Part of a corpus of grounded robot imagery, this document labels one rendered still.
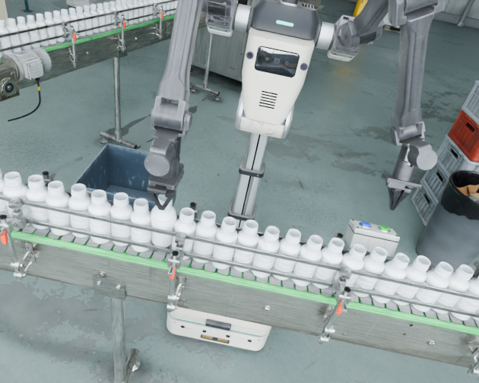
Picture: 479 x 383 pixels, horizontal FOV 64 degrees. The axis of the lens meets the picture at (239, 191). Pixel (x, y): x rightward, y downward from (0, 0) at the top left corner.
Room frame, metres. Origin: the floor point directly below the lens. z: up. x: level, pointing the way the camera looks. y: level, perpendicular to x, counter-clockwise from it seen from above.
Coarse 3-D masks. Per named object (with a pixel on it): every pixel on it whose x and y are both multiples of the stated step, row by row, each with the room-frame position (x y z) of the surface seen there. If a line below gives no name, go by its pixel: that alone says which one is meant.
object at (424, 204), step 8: (416, 192) 2.86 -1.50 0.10; (424, 192) 2.76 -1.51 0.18; (416, 200) 2.81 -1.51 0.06; (424, 200) 2.72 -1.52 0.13; (432, 200) 2.62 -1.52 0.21; (416, 208) 2.75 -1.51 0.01; (424, 208) 2.66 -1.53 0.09; (432, 208) 2.58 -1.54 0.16; (424, 216) 2.61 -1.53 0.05; (424, 224) 2.55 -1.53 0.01
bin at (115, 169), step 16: (112, 144) 1.34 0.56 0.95; (96, 160) 1.22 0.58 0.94; (112, 160) 1.34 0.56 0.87; (128, 160) 1.34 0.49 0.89; (80, 176) 1.09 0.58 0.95; (96, 176) 1.21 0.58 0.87; (112, 176) 1.34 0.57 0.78; (128, 176) 1.34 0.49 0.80; (144, 176) 1.34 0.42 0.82; (112, 192) 1.29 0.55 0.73; (128, 192) 1.31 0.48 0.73; (144, 192) 1.34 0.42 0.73
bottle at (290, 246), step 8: (288, 232) 0.78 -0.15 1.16; (296, 232) 0.80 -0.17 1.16; (288, 240) 0.77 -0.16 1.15; (296, 240) 0.77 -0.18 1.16; (280, 248) 0.77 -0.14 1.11; (288, 248) 0.76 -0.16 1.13; (296, 248) 0.77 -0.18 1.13; (296, 256) 0.76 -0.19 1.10; (280, 264) 0.76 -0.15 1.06; (288, 264) 0.75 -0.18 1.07; (288, 272) 0.76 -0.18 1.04
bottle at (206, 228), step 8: (208, 216) 0.80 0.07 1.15; (200, 224) 0.77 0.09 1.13; (208, 224) 0.77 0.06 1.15; (200, 232) 0.76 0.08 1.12; (208, 232) 0.76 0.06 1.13; (216, 232) 0.77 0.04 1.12; (192, 248) 0.77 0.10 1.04; (200, 248) 0.75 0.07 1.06; (208, 248) 0.76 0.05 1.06; (208, 256) 0.76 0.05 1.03
